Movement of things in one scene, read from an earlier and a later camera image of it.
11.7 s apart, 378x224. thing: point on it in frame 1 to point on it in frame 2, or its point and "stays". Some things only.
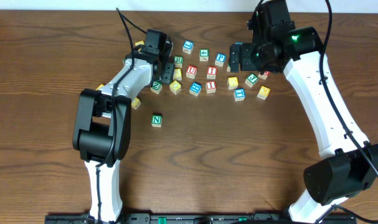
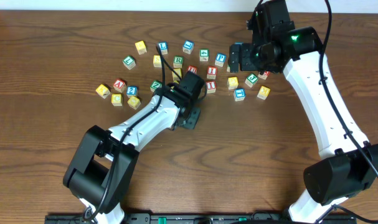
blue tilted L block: [187, 46] stays
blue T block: [239, 94] stays
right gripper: [243, 56] stays
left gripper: [167, 73] to [192, 118]
